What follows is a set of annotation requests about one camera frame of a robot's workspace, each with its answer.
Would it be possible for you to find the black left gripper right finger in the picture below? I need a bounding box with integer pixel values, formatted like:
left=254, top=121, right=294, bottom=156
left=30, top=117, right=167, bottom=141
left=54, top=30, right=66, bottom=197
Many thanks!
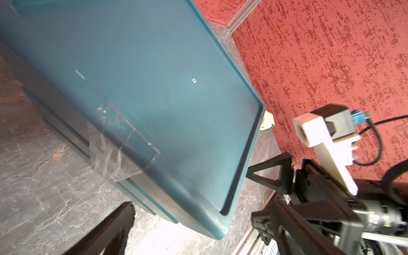
left=251, top=200, right=344, bottom=255

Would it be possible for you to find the aluminium corner post right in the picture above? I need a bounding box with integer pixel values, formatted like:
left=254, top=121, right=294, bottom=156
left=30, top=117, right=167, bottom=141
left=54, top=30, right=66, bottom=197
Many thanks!
left=226, top=0, right=261, bottom=34

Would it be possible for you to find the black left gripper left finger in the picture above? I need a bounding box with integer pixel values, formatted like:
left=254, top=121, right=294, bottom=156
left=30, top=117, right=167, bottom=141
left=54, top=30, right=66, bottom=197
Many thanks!
left=65, top=201, right=136, bottom=255

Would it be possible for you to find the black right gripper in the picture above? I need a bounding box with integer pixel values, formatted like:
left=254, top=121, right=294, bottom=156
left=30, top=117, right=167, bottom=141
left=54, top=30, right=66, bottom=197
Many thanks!
left=246, top=153, right=408, bottom=255

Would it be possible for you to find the teal drawer cabinet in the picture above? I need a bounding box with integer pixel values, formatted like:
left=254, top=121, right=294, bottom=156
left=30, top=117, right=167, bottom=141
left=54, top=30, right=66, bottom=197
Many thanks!
left=1, top=1, right=266, bottom=240

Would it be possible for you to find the green cream pencil sharpener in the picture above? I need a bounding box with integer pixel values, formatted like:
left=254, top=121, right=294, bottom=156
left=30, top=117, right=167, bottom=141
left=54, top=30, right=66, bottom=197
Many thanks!
left=260, top=111, right=275, bottom=131

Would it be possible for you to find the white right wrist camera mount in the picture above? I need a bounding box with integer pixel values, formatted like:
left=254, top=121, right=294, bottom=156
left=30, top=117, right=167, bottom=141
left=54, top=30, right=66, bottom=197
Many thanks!
left=293, top=104, right=368, bottom=195

